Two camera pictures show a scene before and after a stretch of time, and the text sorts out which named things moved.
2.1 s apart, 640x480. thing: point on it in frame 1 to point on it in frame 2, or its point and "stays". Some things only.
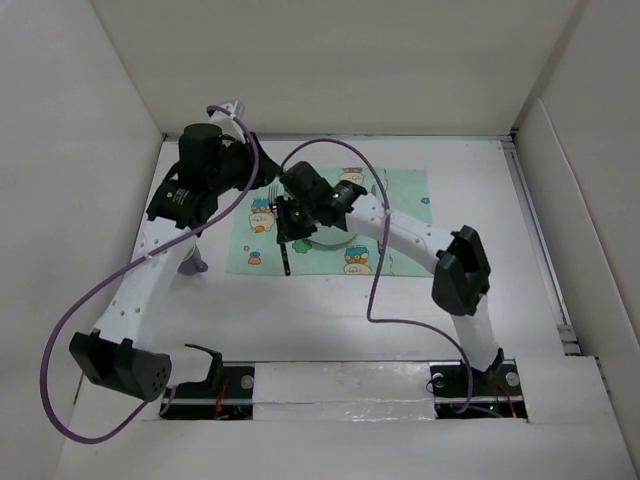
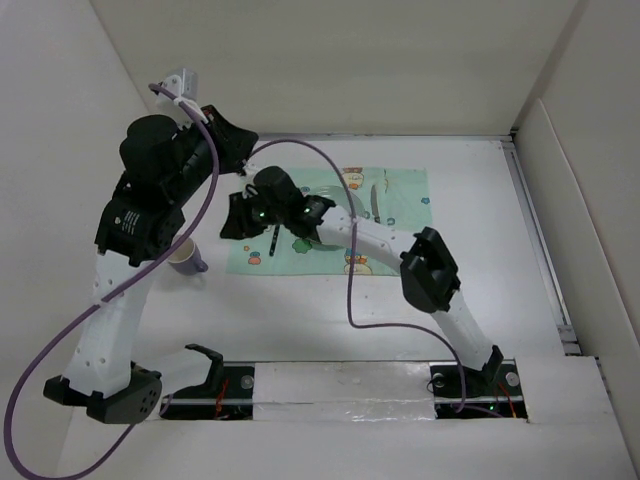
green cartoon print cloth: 254,248 stays
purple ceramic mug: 193,263 stays
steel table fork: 273,202 to 274,240
